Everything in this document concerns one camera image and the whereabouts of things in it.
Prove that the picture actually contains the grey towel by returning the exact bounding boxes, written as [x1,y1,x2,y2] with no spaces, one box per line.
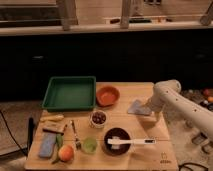
[127,100,152,116]

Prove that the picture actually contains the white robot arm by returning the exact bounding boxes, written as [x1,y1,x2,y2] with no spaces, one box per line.
[147,80,213,141]

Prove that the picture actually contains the red bowl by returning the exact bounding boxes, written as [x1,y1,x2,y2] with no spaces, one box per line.
[96,86,120,107]

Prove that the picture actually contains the dark brown bowl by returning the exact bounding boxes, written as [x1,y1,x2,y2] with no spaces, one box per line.
[104,128,130,156]

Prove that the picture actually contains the white item in dark bowl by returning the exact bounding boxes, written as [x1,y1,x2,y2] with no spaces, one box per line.
[111,136,120,150]

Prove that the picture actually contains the white cup of grapes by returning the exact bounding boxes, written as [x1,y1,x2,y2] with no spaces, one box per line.
[90,110,107,128]

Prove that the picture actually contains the green plastic tray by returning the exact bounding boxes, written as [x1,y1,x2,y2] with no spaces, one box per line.
[42,76,96,112]

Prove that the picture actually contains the metal fork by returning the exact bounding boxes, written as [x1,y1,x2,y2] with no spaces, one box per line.
[70,120,81,150]

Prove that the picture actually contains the green plastic cup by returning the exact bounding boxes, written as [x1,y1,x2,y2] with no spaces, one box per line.
[82,137,97,154]

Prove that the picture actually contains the brown wooden brush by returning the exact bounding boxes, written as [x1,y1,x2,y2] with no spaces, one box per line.
[43,122,67,134]

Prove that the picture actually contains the green bean pod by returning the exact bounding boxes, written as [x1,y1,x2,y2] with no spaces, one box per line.
[51,134,63,164]

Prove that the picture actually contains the orange peach fruit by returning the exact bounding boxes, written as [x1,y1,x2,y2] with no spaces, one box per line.
[58,145,74,162]

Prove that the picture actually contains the blue sponge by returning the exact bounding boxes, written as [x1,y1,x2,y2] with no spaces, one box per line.
[38,133,56,158]

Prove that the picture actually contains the white spatula black handle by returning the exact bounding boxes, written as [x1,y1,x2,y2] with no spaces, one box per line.
[107,139,156,145]

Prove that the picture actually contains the black cable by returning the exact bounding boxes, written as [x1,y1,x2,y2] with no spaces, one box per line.
[0,109,28,157]

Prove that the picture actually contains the black table edge handle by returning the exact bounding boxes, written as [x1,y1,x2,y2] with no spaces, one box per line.
[27,117,35,153]

